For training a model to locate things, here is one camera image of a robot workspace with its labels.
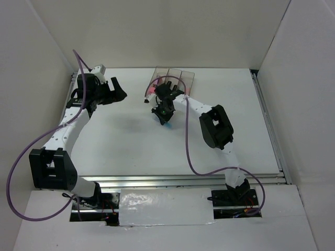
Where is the clear right organizer bin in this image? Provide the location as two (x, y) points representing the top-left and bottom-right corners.
(178, 71), (195, 96)

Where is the clear blue highlighter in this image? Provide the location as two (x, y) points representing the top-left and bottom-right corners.
(159, 122), (173, 130)

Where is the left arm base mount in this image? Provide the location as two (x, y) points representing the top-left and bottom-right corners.
(69, 192), (120, 226)

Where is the clear middle organizer bin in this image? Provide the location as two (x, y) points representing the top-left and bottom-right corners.
(165, 68), (182, 89)

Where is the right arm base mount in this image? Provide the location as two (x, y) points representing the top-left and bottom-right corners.
(207, 181), (261, 219)

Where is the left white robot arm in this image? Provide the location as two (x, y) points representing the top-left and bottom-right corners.
(29, 73), (127, 209)

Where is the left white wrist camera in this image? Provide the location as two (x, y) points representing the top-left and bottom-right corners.
(91, 64), (106, 83)

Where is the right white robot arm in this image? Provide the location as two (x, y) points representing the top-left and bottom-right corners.
(145, 81), (250, 205)

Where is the aluminium front rail frame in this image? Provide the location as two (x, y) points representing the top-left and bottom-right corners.
(75, 174), (286, 189)

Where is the white foil cover plate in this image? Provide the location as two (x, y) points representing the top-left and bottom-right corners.
(119, 188), (215, 226)

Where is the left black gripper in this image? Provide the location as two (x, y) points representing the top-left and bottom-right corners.
(92, 77), (127, 105)

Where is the clear organizer bin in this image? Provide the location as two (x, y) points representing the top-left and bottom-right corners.
(165, 68), (182, 89)
(178, 71), (195, 96)
(144, 66), (169, 97)

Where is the clear left organizer bin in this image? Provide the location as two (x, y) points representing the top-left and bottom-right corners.
(144, 66), (169, 97)

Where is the pink cap pen bundle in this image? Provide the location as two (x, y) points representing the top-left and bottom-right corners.
(147, 80), (159, 95)

